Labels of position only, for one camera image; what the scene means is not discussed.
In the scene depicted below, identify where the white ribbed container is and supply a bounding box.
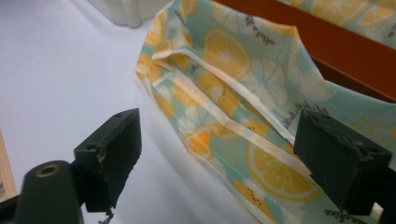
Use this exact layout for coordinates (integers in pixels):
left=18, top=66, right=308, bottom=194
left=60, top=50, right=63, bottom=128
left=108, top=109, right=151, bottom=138
left=87, top=0, right=173, bottom=29

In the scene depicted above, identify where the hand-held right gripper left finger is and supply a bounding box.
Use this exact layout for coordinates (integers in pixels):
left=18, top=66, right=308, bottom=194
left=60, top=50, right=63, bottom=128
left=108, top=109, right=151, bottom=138
left=73, top=107, right=143, bottom=214

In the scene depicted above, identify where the red-brown wooden bar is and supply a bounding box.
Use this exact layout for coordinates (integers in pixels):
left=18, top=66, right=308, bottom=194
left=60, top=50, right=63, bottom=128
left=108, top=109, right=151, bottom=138
left=214, top=0, right=396, bottom=104

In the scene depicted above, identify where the light wooden board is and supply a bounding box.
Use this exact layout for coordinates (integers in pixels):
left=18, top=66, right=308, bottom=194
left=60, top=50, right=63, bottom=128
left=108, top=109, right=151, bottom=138
left=0, top=130, right=18, bottom=203

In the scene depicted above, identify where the lemon print cloth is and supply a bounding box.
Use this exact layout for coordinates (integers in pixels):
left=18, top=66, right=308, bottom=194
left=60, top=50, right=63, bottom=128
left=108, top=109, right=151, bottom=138
left=135, top=0, right=396, bottom=224

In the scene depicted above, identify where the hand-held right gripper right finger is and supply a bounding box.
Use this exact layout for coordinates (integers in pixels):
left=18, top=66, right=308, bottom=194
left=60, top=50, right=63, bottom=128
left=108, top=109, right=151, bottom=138
left=292, top=109, right=393, bottom=217

